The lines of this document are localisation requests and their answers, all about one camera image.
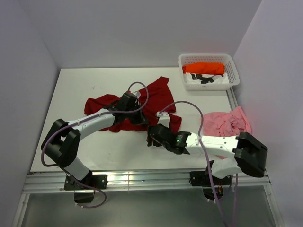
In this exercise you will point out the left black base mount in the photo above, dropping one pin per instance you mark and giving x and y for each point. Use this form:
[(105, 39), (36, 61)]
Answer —
[(85, 190)]

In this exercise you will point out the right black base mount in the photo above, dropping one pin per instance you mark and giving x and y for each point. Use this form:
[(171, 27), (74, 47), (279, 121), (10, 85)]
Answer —
[(201, 179)]

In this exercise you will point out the aluminium rail frame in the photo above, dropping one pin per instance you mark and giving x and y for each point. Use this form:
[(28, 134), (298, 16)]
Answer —
[(148, 198)]

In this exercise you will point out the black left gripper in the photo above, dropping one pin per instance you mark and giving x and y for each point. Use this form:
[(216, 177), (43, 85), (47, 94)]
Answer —
[(141, 119)]

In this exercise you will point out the white plastic basket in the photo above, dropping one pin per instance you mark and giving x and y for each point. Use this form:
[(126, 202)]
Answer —
[(230, 69)]

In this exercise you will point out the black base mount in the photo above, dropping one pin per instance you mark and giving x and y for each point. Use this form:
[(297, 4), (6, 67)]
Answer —
[(85, 190), (201, 179)]

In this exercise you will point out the pink t shirt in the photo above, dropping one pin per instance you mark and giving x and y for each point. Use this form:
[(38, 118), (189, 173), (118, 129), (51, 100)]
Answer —
[(224, 124)]

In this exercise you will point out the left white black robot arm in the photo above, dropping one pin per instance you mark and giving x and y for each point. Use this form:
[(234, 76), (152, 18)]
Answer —
[(62, 141)]

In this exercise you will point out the rolled orange t shirt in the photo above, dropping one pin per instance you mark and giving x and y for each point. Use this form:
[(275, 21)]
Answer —
[(204, 68)]

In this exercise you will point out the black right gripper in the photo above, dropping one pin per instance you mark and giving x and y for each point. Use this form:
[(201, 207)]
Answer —
[(149, 137)]

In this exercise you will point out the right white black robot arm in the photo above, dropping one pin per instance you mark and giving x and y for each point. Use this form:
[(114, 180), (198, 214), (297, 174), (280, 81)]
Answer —
[(241, 154)]

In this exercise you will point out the dark red t shirt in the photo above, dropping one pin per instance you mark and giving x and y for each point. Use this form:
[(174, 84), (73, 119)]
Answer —
[(160, 96)]

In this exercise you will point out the white black printed t shirt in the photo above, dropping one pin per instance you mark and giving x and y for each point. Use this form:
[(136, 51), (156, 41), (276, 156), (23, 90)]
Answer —
[(195, 78)]

